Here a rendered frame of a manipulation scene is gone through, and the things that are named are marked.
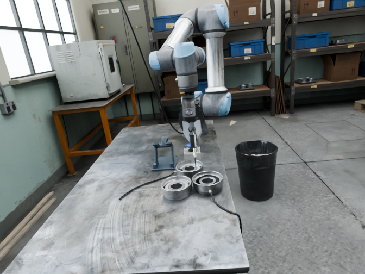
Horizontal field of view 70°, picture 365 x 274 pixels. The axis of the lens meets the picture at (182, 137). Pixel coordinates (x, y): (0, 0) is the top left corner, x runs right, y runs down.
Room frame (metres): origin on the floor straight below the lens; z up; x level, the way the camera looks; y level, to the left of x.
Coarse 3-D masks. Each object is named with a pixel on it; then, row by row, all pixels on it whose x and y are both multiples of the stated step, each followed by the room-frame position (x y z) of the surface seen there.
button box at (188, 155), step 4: (184, 148) 1.08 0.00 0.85; (188, 148) 1.07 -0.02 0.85; (184, 152) 1.04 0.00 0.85; (188, 152) 1.03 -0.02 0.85; (192, 152) 1.03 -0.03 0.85; (196, 152) 1.02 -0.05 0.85; (184, 156) 1.02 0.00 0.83; (188, 156) 1.02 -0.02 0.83; (192, 156) 1.02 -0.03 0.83; (196, 156) 1.02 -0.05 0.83; (200, 156) 1.03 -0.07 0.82; (200, 160) 1.01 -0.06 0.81
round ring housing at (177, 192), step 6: (168, 180) 0.83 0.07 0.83; (174, 180) 0.83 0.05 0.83; (186, 180) 0.82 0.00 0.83; (162, 186) 0.79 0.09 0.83; (168, 186) 0.79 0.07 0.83; (174, 186) 0.81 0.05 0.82; (180, 186) 0.81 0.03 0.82; (162, 192) 0.77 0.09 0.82; (168, 192) 0.74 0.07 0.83; (174, 192) 0.74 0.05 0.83; (180, 192) 0.74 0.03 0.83; (186, 192) 0.75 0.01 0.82; (168, 198) 0.76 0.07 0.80; (174, 198) 0.74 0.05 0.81; (180, 198) 0.74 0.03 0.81
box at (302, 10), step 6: (300, 0) 4.53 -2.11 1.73; (306, 0) 4.17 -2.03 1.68; (312, 0) 4.17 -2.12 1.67; (318, 0) 4.17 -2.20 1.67; (324, 0) 4.18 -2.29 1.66; (300, 6) 4.18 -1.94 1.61; (306, 6) 4.17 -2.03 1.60; (312, 6) 4.18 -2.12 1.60; (318, 6) 4.18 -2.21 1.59; (324, 6) 4.18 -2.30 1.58; (300, 12) 4.18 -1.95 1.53; (306, 12) 4.18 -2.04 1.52; (312, 12) 4.18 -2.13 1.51; (318, 12) 4.18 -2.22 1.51
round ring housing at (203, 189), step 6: (198, 174) 0.84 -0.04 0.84; (204, 174) 0.85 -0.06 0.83; (210, 174) 0.84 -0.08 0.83; (216, 174) 0.83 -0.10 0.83; (192, 180) 0.79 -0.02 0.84; (204, 180) 0.82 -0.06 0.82; (210, 180) 0.82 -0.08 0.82; (222, 180) 0.78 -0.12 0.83; (198, 186) 0.76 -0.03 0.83; (204, 186) 0.75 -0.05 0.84; (210, 186) 0.75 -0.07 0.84; (216, 186) 0.75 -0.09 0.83; (198, 192) 0.77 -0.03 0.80; (204, 192) 0.76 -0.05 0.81; (216, 192) 0.76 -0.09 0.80
